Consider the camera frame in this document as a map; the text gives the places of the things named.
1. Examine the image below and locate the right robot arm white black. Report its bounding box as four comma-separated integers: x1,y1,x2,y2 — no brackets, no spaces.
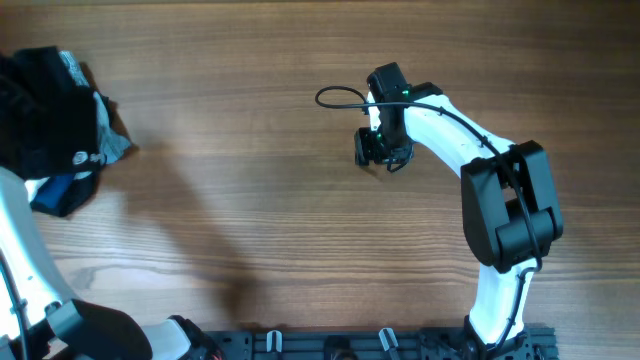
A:
354,75,564,359

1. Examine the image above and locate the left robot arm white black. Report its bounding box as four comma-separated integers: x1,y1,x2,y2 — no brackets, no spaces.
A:
1,168,226,359

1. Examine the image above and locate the light blue denim garment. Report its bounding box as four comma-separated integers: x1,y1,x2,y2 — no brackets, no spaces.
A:
58,50,132,165

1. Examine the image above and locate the navy blue folded garment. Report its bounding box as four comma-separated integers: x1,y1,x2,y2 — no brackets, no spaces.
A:
30,172,98,218

